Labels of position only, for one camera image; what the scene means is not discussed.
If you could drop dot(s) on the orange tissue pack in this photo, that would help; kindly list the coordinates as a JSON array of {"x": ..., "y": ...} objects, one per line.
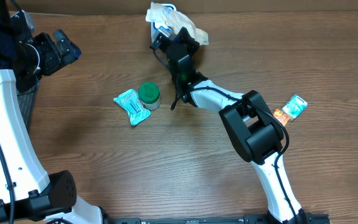
[{"x": 281, "y": 117}]

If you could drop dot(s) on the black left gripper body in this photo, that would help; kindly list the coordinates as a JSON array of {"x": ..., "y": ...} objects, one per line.
[{"x": 51, "y": 58}]

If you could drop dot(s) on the white barcode scanner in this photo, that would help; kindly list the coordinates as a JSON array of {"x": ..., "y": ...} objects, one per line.
[{"x": 154, "y": 26}]

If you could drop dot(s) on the green lid jar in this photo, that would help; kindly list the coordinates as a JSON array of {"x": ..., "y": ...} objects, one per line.
[{"x": 149, "y": 95}]

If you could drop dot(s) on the grey plastic mesh basket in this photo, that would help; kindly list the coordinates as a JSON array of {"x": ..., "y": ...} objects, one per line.
[{"x": 26, "y": 102}]

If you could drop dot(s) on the teal tissue pack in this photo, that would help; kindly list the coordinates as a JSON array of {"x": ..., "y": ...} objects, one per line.
[{"x": 294, "y": 107}]

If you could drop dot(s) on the teal snack wrapper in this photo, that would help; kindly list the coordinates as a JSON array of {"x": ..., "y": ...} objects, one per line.
[{"x": 130, "y": 103}]

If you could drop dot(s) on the beige dried food pouch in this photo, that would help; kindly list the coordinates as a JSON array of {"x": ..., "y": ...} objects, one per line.
[{"x": 175, "y": 20}]

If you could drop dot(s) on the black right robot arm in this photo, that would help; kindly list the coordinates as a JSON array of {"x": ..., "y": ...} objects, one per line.
[{"x": 255, "y": 134}]

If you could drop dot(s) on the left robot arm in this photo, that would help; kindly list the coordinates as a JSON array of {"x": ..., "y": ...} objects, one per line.
[{"x": 27, "y": 190}]

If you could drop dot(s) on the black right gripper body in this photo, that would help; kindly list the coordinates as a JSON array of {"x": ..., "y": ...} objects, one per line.
[{"x": 192, "y": 45}]

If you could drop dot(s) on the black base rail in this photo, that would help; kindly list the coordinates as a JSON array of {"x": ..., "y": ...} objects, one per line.
[{"x": 307, "y": 218}]

